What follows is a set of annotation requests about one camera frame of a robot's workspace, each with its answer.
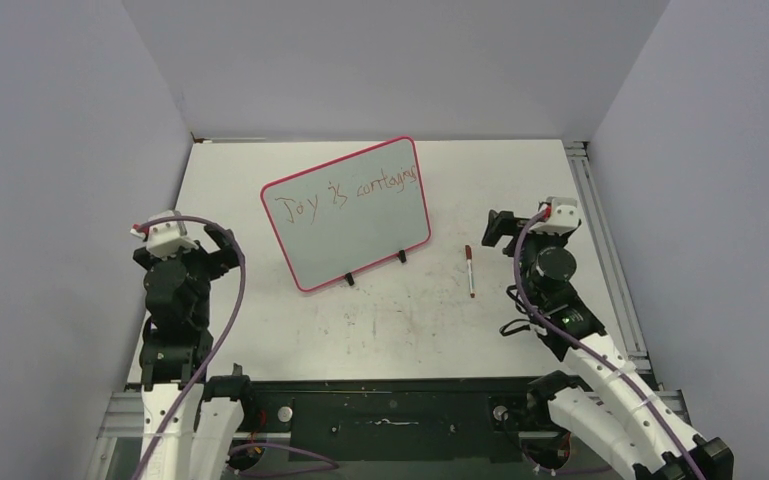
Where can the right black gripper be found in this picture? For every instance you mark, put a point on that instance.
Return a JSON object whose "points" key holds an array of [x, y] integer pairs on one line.
{"points": [[503, 223]]}

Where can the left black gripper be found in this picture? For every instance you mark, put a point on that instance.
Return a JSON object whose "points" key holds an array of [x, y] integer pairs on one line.
{"points": [[221, 260]]}

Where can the white whiteboard marker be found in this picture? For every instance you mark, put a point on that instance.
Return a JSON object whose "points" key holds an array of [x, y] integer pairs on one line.
{"points": [[471, 278]]}

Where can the pink framed whiteboard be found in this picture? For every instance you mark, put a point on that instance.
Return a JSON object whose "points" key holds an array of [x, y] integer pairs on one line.
{"points": [[341, 217]]}

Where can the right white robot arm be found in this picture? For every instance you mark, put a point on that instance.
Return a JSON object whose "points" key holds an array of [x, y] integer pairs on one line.
{"points": [[604, 402]]}

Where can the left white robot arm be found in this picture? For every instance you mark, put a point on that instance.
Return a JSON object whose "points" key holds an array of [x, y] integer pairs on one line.
{"points": [[189, 417]]}

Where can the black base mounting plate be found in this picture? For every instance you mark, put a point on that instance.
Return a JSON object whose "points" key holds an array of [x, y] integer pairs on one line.
{"points": [[402, 420]]}

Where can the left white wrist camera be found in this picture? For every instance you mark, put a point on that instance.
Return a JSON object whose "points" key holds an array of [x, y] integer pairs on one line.
{"points": [[165, 239]]}

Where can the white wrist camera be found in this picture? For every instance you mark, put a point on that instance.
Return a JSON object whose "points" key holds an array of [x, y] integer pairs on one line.
{"points": [[558, 216], [165, 239]]}

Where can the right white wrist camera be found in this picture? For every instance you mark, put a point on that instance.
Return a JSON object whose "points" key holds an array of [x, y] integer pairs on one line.
{"points": [[558, 216]]}

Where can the right aluminium rail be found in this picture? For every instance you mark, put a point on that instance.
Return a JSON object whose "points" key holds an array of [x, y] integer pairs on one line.
{"points": [[617, 286]]}

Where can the aluminium rail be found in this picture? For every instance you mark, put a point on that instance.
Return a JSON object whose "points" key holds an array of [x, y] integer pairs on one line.
{"points": [[617, 286], [124, 417]]}

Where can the front aluminium rail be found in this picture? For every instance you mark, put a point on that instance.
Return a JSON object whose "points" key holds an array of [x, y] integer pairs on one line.
{"points": [[124, 417]]}

